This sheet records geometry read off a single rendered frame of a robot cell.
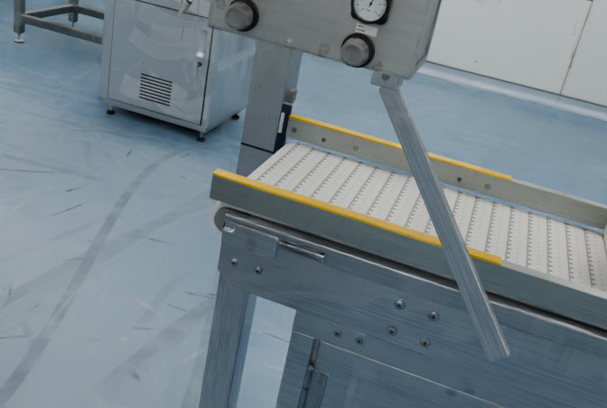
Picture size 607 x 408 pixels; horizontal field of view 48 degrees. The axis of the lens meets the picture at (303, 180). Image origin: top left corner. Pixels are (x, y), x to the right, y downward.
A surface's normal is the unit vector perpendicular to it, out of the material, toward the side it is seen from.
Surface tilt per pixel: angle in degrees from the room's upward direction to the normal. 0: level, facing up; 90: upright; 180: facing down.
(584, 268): 0
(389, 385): 90
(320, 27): 90
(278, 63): 90
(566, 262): 0
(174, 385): 0
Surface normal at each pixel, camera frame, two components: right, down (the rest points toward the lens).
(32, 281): 0.18, -0.90
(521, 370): -0.31, 0.33
